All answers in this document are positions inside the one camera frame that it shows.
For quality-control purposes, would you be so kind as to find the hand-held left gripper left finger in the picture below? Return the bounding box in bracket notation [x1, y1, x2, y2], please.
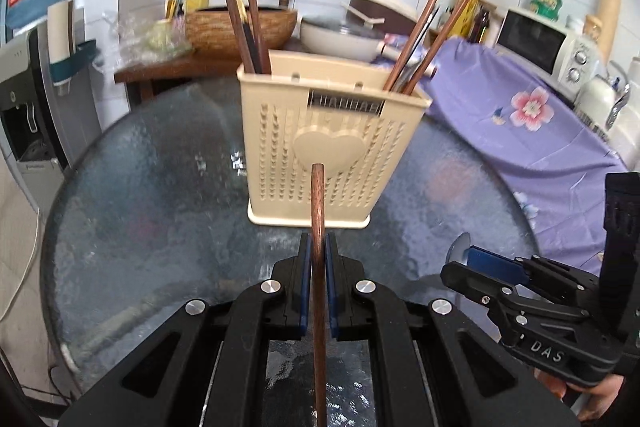
[60, 232, 313, 427]

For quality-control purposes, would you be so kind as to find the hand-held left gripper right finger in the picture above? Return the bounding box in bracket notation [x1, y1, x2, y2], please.
[324, 233, 581, 427]

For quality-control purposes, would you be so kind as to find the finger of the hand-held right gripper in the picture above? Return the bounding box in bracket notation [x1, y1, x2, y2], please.
[467, 246, 601, 303]
[440, 261, 596, 344]

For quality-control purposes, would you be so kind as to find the cream perforated utensil holder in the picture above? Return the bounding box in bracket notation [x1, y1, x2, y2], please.
[236, 49, 433, 229]

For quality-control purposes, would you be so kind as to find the plain black chopstick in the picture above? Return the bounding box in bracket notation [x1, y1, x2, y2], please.
[392, 4, 441, 92]

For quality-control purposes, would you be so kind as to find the person's right hand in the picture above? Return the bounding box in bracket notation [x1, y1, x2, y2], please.
[534, 367, 626, 422]

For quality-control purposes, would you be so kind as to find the purple floral cloth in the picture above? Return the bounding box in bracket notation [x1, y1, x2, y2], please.
[380, 34, 631, 264]

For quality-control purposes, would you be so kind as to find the white electric kettle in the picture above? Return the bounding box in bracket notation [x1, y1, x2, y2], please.
[575, 74, 631, 144]

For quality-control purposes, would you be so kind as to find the round glass table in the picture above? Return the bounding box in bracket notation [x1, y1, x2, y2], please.
[40, 79, 543, 427]

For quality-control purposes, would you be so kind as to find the white microwave oven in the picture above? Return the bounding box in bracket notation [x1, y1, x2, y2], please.
[495, 7, 604, 94]

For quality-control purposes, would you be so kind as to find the beige lidded jar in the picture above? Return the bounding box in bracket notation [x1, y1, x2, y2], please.
[584, 14, 604, 43]

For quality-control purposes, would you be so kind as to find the brown glass bottle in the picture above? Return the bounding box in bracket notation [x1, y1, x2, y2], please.
[467, 4, 490, 44]

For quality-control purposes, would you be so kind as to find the cream pan with lid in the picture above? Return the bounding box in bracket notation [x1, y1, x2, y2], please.
[299, 17, 397, 64]

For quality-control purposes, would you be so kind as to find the tall beige roll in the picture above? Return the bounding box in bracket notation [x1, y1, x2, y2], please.
[597, 0, 624, 63]

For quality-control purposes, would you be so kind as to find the dark wooden counter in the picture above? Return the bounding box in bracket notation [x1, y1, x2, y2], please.
[114, 52, 242, 104]

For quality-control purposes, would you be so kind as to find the yellow wrapped roll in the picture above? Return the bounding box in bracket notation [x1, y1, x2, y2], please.
[457, 0, 484, 40]

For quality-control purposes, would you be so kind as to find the woven pattern wash basin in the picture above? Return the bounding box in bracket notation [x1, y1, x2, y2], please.
[185, 6, 300, 60]

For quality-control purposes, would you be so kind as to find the brown and cream rice cooker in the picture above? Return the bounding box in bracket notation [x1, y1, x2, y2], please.
[342, 0, 420, 32]

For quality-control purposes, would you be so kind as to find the beige hanging cloth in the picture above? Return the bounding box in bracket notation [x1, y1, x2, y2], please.
[0, 157, 44, 358]

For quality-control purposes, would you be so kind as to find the clear plastic bag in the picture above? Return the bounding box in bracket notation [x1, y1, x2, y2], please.
[92, 9, 196, 72]

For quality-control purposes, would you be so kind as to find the grey water dispenser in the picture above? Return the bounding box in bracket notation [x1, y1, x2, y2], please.
[0, 29, 103, 208]

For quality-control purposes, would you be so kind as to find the paper cup dispenser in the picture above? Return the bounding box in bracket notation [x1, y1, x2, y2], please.
[47, 0, 99, 96]

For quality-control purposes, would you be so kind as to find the white cable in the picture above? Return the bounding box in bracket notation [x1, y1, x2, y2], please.
[0, 207, 42, 324]

